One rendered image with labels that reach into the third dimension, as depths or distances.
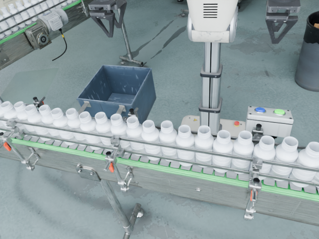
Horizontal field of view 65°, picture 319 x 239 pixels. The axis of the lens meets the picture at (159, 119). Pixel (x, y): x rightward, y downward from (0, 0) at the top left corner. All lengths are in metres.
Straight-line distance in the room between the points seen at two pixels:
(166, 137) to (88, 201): 1.39
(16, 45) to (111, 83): 0.90
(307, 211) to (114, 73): 1.18
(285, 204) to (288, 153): 0.21
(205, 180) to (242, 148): 0.19
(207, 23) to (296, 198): 0.77
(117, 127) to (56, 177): 1.55
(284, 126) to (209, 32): 0.55
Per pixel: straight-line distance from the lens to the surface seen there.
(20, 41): 2.27
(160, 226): 1.88
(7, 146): 1.13
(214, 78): 1.38
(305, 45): 2.72
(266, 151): 0.77
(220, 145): 0.77
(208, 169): 0.88
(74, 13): 2.51
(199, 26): 1.20
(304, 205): 0.94
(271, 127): 0.90
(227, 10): 1.16
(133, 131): 0.84
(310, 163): 0.80
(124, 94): 1.64
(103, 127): 0.89
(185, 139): 0.78
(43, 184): 2.37
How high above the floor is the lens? 1.74
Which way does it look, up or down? 45 degrees down
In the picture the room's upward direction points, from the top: 10 degrees counter-clockwise
